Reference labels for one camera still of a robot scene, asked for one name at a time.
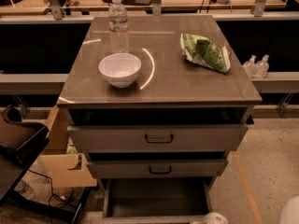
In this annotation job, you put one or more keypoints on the grey drawer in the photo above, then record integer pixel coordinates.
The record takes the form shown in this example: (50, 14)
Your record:
(156, 200)
(156, 169)
(135, 139)

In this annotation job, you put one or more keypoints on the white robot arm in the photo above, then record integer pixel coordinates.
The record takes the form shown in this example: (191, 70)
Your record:
(288, 215)

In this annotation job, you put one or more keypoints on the grey drawer cabinet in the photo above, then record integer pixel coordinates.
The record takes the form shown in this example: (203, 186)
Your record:
(169, 91)

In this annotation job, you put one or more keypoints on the left clear pump bottle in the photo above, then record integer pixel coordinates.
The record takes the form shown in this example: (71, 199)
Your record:
(249, 66)

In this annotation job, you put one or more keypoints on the clear pump bottle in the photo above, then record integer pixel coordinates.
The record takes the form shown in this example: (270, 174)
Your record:
(249, 66)
(261, 67)

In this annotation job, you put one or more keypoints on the cardboard box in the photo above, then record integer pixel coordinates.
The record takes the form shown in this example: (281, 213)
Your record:
(65, 169)

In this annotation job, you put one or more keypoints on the right clear pump bottle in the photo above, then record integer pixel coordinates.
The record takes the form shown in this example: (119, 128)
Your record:
(261, 67)

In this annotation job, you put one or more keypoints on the green chip bag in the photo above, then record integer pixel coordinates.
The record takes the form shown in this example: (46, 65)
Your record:
(200, 50)

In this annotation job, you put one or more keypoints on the white ceramic bowl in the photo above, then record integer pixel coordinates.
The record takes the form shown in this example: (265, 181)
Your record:
(120, 69)

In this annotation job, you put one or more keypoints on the black cart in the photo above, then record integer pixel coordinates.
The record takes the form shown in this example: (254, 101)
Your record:
(20, 144)

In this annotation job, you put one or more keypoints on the clear plastic water bottle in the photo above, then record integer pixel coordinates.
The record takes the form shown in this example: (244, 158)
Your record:
(118, 27)

